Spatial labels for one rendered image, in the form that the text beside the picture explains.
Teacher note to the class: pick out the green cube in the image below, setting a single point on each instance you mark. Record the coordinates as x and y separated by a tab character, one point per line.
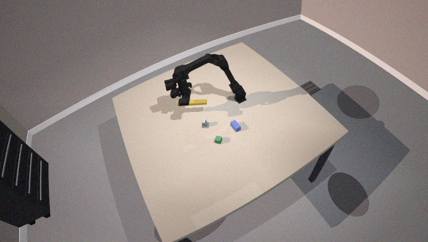
218	139

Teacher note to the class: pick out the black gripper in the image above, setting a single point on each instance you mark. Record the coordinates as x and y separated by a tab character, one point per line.
186	93

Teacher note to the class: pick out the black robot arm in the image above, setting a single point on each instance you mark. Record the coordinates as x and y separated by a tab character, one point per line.
180	76

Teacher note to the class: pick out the blue rectangular block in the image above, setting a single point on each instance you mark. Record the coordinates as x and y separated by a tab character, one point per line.
235	125

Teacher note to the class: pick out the yellow bar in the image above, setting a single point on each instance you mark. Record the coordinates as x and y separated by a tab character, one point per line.
198	102

